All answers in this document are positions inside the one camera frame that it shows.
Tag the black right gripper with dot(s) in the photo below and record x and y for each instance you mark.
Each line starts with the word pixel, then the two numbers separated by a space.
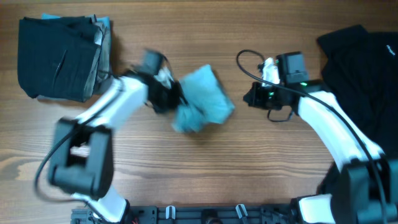
pixel 255 94

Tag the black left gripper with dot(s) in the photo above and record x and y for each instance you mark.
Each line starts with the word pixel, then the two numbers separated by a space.
pixel 180 98

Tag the light blue t-shirt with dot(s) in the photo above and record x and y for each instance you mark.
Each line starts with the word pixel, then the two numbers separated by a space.
pixel 206 102

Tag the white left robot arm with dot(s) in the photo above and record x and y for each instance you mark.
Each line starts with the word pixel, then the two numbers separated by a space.
pixel 81 158

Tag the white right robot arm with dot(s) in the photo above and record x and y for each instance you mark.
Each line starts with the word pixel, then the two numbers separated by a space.
pixel 361 186

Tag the black clothes pile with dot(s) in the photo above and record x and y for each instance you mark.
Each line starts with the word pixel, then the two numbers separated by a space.
pixel 361 71

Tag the folded grey garment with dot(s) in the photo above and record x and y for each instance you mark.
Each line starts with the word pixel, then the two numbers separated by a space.
pixel 104 73

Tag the folded light blue garment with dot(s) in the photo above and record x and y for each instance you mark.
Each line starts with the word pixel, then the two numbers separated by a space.
pixel 105 20

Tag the folded black garment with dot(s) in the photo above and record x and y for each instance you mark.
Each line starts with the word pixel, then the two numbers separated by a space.
pixel 57 57

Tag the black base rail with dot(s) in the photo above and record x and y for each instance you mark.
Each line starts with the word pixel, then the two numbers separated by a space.
pixel 264 214

